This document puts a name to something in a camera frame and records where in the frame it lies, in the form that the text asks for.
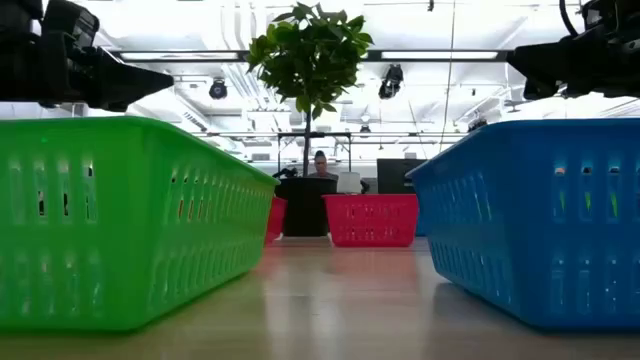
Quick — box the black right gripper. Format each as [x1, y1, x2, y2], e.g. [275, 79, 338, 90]
[507, 27, 640, 100]

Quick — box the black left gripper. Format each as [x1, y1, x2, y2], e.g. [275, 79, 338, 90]
[0, 22, 175, 112]

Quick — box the green plastic basket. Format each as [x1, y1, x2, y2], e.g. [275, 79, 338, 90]
[0, 115, 280, 334]
[558, 191, 619, 217]

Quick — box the red plastic basket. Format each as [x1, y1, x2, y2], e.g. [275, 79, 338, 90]
[263, 196, 289, 246]
[322, 193, 420, 249]

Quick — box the long ceiling light fixture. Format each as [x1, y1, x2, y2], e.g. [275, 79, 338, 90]
[108, 48, 247, 63]
[368, 48, 510, 63]

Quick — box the black ceiling spotlight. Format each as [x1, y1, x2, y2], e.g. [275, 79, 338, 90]
[208, 77, 229, 101]
[377, 63, 405, 101]

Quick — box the black computer monitor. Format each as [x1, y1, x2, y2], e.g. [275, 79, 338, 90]
[376, 158, 426, 196]

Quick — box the potted tree in black pot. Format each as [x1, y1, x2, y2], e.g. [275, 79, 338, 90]
[244, 1, 375, 238]

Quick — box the person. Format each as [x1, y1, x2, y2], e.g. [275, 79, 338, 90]
[305, 149, 340, 182]

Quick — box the white lampshade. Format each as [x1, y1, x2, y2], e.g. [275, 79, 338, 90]
[337, 171, 362, 195]

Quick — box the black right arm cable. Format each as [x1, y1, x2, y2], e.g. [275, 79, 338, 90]
[558, 0, 584, 39]

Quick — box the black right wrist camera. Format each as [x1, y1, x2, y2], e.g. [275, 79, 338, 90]
[582, 0, 640, 31]

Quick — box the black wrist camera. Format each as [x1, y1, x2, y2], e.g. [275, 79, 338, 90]
[582, 0, 640, 31]
[40, 0, 101, 50]

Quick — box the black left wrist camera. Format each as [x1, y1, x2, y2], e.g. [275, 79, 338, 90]
[40, 0, 101, 50]

